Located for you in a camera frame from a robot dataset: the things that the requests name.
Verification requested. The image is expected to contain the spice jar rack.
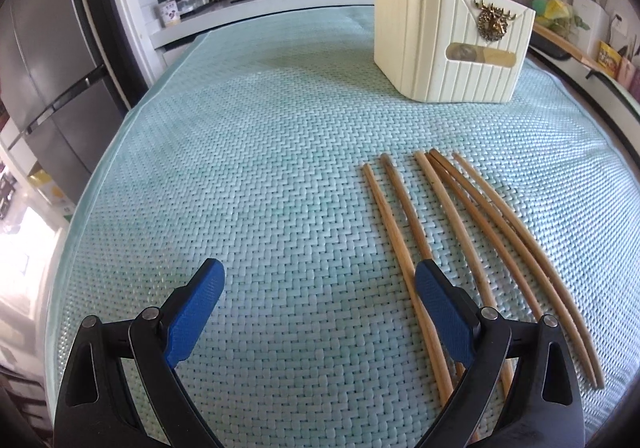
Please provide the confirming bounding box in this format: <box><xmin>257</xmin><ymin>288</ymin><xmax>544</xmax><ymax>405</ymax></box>
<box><xmin>176</xmin><ymin>0</ymin><xmax>209</xmax><ymax>19</ymax></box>

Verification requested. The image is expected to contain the grey double door refrigerator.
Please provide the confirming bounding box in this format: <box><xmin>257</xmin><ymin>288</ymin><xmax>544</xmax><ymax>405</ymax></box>
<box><xmin>1</xmin><ymin>0</ymin><xmax>125</xmax><ymax>202</ymax></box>

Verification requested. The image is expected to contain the pink ribbed cup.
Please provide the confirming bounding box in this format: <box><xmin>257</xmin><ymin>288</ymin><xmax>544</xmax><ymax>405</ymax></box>
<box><xmin>616</xmin><ymin>57</ymin><xmax>636</xmax><ymax>89</ymax></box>

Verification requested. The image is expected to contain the cardboard box on floor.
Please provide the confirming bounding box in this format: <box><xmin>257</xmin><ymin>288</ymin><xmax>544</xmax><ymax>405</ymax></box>
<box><xmin>28</xmin><ymin>169</ymin><xmax>76</xmax><ymax>221</ymax></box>

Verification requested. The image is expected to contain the wooden cutting board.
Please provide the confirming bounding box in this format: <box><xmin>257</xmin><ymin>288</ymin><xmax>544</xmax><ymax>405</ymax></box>
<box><xmin>533</xmin><ymin>23</ymin><xmax>604</xmax><ymax>72</ymax></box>

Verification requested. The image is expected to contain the white labelled spice jar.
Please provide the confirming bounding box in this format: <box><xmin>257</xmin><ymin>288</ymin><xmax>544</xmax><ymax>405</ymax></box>
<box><xmin>157</xmin><ymin>0</ymin><xmax>181</xmax><ymax>28</ymax></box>

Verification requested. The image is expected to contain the white knife block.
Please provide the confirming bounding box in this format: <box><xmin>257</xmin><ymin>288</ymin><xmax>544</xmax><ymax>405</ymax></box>
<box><xmin>568</xmin><ymin>0</ymin><xmax>610</xmax><ymax>60</ymax></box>

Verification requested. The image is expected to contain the black griddle pan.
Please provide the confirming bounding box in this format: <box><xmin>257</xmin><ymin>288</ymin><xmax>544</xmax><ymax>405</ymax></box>
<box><xmin>529</xmin><ymin>31</ymin><xmax>572</xmax><ymax>62</ymax></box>

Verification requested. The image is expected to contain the cream ribbed utensil holder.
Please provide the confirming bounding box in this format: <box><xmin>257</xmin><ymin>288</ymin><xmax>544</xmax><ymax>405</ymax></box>
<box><xmin>374</xmin><ymin>0</ymin><xmax>535</xmax><ymax>103</ymax></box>

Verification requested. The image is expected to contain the light blue woven table mat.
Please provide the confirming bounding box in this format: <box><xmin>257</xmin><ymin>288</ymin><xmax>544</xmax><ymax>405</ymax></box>
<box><xmin>44</xmin><ymin>8</ymin><xmax>639</xmax><ymax>447</ymax></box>

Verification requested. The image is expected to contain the plastic bag with produce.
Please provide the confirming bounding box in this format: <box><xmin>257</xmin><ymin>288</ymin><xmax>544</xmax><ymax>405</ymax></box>
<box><xmin>522</xmin><ymin>0</ymin><xmax>591</xmax><ymax>40</ymax></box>

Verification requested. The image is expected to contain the yellow printed mug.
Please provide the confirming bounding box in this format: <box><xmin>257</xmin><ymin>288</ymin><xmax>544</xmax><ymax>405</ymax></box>
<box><xmin>597</xmin><ymin>41</ymin><xmax>622</xmax><ymax>79</ymax></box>

